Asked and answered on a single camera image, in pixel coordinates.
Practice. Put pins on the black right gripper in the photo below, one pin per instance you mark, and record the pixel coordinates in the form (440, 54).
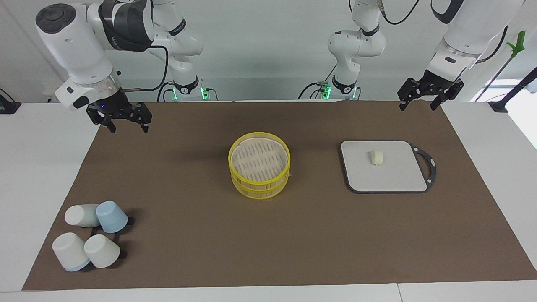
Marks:
(112, 105)

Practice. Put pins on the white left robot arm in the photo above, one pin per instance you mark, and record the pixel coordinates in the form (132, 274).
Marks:
(356, 42)

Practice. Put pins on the white cutting board grey rim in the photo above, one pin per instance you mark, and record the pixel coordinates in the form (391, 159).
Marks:
(377, 178)

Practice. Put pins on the light blue plastic cup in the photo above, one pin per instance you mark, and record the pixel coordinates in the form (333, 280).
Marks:
(111, 216)

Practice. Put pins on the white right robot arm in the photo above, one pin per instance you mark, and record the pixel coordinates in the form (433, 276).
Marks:
(71, 42)

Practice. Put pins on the green plastic clip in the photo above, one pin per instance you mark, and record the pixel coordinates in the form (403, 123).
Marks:
(519, 44)

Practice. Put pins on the black clamp mount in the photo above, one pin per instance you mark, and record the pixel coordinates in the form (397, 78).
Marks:
(8, 107)

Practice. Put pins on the yellow bamboo steamer tier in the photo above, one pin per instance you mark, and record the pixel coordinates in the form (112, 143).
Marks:
(235, 176)
(260, 193)

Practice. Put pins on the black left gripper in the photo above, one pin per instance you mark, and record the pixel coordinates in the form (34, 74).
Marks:
(438, 84)

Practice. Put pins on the white mesh steamer liner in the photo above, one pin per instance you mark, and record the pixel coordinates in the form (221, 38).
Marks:
(260, 159)

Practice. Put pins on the brown table mat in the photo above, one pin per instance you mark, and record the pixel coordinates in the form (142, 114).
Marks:
(293, 243)

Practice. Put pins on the white plastic cup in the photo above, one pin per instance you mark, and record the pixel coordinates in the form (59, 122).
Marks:
(79, 215)
(102, 251)
(69, 251)

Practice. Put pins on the black stand pole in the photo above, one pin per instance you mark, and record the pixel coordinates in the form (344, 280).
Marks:
(498, 107)

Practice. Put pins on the white steamed bun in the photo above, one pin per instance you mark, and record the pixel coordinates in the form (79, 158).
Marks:
(376, 157)

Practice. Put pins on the thin grey rod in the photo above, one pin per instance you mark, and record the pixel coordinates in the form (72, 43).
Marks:
(494, 78)

